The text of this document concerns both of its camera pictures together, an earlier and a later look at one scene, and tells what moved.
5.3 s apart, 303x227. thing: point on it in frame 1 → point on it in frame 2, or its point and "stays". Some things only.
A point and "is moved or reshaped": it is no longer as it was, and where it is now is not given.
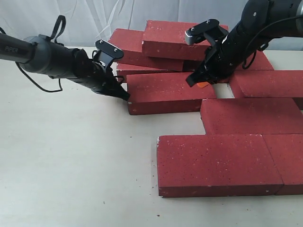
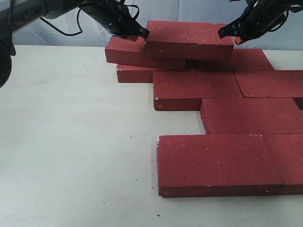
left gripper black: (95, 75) → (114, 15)
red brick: (166, 40) stays
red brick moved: (164, 92) is moved or reshaped
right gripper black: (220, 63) → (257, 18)
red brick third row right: (251, 116) stays
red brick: (211, 165) stays
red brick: (287, 151) stays
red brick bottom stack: (120, 69) → (129, 74)
